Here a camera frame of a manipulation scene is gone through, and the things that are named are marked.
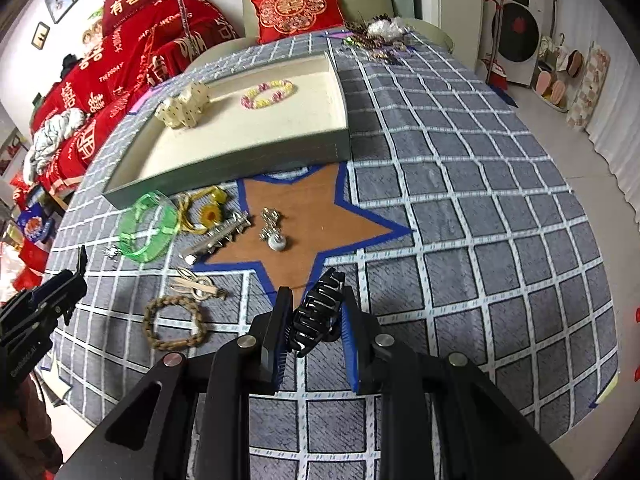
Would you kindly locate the white washing machine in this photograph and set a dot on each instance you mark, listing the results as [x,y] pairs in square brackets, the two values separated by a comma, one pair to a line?
[520,25]

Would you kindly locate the silver earrings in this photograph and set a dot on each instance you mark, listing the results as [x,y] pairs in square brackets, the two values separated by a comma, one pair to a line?
[112,252]

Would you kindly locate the brown star patch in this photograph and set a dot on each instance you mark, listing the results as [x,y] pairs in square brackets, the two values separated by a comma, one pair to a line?
[310,220]

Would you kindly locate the speckled beige mat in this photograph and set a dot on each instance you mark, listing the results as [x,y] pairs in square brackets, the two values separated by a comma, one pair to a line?
[590,85]

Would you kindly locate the large black hair claw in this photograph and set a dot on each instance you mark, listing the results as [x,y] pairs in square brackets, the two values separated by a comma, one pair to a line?
[315,315]

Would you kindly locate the grey tray with cream lining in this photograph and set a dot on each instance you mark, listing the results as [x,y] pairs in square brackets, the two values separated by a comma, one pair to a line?
[225,130]

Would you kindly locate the cream polka dot scrunchie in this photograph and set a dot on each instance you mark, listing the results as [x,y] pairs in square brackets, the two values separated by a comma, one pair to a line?
[187,105]

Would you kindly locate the pink slipper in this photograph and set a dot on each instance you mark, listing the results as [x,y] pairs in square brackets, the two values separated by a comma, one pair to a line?
[550,89]

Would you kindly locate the person's left forearm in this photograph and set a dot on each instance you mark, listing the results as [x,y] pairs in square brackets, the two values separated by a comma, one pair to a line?
[25,430]

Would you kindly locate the green transparent bangle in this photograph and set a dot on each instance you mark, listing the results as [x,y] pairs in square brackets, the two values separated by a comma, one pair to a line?
[165,200]

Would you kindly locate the red embroidered cushion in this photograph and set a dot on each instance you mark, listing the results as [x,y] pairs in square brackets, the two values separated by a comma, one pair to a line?
[295,7]

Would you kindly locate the beige bow hair clip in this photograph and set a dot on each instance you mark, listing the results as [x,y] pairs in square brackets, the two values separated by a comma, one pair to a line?
[197,287]

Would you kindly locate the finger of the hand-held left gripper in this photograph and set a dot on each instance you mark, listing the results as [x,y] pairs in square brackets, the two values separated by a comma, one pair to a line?
[60,290]

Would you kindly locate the silver spiked hair clip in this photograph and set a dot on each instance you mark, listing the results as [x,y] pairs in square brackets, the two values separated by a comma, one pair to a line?
[220,237]

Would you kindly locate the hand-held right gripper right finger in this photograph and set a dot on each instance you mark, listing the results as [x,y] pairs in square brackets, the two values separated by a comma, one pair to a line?
[351,360]

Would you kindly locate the white grey knotted cloth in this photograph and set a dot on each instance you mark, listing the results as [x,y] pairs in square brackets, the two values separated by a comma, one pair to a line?
[55,130]

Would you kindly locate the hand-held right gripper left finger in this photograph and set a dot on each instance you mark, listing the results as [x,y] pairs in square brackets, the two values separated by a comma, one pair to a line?
[276,360]

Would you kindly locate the red printed blanket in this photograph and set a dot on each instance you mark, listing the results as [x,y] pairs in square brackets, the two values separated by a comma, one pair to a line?
[125,60]

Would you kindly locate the blue round tin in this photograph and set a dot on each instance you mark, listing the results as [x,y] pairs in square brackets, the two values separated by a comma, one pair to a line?
[35,225]

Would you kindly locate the brown slipper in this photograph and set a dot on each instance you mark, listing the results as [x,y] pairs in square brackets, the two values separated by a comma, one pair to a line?
[574,62]

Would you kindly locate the pile of hair accessories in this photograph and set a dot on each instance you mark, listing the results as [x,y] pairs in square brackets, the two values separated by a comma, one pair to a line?
[380,30]

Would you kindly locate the grey checked table cloth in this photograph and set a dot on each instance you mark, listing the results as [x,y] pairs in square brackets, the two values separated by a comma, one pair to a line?
[475,260]

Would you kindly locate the red broom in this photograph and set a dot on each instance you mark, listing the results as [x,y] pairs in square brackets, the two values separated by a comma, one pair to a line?
[496,60]

